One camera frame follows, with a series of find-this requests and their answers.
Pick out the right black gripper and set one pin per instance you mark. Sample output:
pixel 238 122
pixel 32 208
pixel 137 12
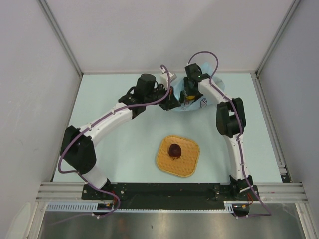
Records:
pixel 187 91

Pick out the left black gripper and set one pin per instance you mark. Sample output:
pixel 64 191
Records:
pixel 170 101

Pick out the blue plastic bag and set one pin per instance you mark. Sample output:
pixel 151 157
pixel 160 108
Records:
pixel 201 102

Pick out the dark red fake fruit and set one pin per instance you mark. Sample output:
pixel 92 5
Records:
pixel 174 151

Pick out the woven bamboo tray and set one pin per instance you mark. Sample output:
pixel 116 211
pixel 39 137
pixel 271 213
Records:
pixel 186 165

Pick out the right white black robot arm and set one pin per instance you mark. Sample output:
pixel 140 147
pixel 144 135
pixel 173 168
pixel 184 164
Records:
pixel 230 123

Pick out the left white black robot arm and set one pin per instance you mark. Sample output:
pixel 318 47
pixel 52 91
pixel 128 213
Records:
pixel 78 146

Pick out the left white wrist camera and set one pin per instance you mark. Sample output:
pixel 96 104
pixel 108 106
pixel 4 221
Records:
pixel 164 78

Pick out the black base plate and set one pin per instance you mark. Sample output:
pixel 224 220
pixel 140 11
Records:
pixel 176 196

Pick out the right slotted cable duct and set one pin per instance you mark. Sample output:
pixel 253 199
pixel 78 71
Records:
pixel 238 207

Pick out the slotted cable duct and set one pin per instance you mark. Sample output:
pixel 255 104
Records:
pixel 78 207
pixel 238 207

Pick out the left slotted cable duct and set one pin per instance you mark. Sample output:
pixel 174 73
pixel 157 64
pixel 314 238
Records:
pixel 78 207

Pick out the aluminium frame rail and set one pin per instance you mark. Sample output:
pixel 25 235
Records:
pixel 269 192

